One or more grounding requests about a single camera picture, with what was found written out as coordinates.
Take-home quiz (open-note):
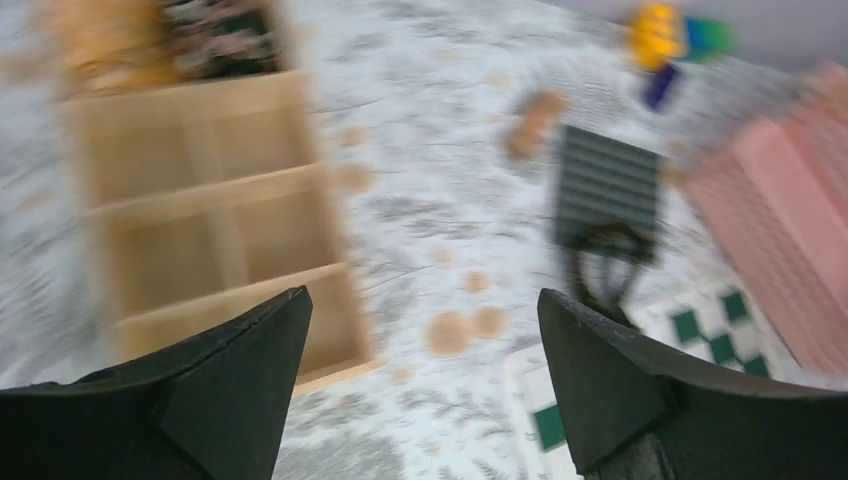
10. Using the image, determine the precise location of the grey studded baseplate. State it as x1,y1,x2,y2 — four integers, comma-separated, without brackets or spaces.
553,126,663,263

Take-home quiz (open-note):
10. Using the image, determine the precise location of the pink perforated plastic basket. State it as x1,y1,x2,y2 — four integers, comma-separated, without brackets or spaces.
684,63,847,375

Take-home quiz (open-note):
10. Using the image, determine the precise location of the rolled golden tie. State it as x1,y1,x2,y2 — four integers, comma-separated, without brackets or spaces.
37,0,184,97

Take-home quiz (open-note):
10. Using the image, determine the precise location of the yellow round toy block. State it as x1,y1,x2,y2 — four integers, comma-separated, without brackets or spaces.
629,1,689,72

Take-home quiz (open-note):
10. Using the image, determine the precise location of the rolled floral black tie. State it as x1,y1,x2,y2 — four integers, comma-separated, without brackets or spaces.
157,0,279,80

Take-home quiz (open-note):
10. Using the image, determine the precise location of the purple toy brick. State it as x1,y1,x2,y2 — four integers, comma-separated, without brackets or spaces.
642,63,681,112

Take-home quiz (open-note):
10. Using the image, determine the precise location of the green toy brick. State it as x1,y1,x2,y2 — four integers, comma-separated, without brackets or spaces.
704,20,736,57

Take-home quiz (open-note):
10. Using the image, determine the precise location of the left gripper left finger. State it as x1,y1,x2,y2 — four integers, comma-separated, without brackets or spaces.
1,286,313,479

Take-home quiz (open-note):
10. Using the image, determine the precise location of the wooden compartment box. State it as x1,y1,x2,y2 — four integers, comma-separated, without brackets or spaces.
62,69,378,393

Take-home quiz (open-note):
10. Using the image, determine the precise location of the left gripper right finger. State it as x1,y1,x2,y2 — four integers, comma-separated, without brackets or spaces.
537,289,847,479

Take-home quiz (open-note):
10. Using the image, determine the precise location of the green white chessboard mat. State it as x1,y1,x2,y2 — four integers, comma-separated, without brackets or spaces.
507,283,833,479

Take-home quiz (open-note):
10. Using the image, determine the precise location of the black key-patterned necktie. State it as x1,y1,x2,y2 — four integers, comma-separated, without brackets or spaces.
571,222,652,330

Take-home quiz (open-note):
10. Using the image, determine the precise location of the small wooden arch block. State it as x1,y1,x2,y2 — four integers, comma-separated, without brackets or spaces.
505,90,567,159

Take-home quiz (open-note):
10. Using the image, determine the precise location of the blue toy brick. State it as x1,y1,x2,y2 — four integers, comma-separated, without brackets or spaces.
681,17,710,62

